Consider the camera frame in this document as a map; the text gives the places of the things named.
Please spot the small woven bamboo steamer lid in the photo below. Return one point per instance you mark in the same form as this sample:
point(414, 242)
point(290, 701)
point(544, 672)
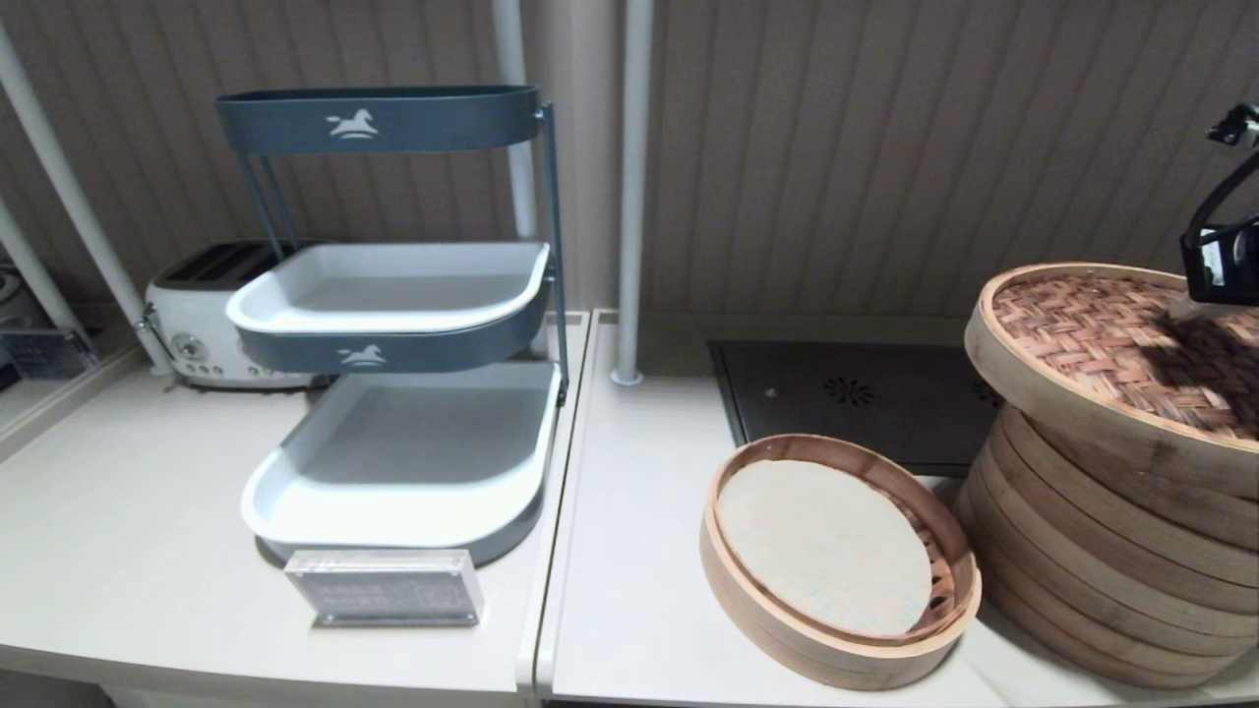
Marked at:
point(1092, 334)

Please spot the clear acrylic warning sign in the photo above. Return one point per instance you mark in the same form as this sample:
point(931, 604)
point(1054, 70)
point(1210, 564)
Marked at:
point(384, 590)

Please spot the white-lined blue rack tray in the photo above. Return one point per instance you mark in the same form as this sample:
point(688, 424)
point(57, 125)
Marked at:
point(393, 292)
point(413, 441)

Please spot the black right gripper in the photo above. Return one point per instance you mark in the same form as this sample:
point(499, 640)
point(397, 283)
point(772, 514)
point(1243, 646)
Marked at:
point(1205, 261)

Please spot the three-tier blue tray rack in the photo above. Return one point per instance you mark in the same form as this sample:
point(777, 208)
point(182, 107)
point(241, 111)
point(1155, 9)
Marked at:
point(554, 244)

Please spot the white retro toaster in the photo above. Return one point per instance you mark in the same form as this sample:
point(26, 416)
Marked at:
point(197, 313)

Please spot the black induction cooktop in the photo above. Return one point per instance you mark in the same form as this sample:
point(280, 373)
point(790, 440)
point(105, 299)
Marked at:
point(866, 393)

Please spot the dark blue horse-logo rack tier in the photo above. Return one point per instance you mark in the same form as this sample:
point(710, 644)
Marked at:
point(443, 120)

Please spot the small grey sign block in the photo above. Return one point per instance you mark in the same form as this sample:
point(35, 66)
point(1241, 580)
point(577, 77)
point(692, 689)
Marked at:
point(44, 354)

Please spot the white metal shelf pole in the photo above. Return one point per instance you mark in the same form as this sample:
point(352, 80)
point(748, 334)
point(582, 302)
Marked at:
point(509, 49)
point(123, 283)
point(39, 278)
point(634, 197)

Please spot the round beige steamer liner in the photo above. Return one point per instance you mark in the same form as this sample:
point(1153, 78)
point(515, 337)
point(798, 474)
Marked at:
point(826, 546)

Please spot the black cylindrical wrist camera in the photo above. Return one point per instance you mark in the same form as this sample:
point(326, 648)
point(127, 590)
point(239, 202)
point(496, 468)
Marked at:
point(1239, 126)

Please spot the small bamboo steamer basket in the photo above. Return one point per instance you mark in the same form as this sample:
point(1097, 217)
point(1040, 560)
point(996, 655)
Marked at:
point(757, 629)

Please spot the large bamboo steamer basket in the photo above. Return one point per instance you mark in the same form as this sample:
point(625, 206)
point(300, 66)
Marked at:
point(1082, 624)
point(1082, 526)

